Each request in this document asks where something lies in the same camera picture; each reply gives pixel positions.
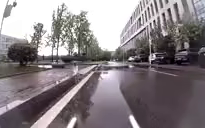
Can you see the white car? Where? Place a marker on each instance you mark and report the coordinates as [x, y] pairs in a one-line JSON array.
[[131, 59]]

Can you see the low dark hedge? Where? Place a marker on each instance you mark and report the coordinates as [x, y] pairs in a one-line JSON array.
[[73, 59]]

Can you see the row of tall trees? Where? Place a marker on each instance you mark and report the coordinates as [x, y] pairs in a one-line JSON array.
[[75, 33]]

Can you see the thin pale pole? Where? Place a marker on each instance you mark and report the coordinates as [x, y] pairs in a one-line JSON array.
[[149, 43]]

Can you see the wet dark asphalt road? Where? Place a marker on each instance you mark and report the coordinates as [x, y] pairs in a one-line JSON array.
[[143, 96]]

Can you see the pale kerb strip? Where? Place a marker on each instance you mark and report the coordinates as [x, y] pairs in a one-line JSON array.
[[61, 103]]

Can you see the dark car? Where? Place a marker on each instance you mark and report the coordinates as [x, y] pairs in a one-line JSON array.
[[160, 58], [185, 57]]

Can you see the large glass-fronted building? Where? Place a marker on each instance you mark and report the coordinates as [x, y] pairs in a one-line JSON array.
[[156, 16]]

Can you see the row of street trees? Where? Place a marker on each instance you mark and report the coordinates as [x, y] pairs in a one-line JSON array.
[[170, 36]]

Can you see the dark ground strip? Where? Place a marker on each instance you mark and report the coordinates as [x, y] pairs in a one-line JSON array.
[[36, 105]]

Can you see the round dark bush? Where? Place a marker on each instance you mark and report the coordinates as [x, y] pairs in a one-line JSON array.
[[22, 53]]

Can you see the wet brick pavement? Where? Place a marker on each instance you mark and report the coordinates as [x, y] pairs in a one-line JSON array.
[[20, 86]]

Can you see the grass patch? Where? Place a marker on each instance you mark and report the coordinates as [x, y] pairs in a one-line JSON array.
[[6, 69]]

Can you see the pale low building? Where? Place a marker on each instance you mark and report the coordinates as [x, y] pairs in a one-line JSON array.
[[0, 45]]

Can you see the traffic light pole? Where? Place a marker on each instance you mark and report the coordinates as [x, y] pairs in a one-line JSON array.
[[6, 11]]

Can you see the short pale post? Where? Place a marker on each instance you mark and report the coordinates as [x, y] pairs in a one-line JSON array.
[[75, 67]]

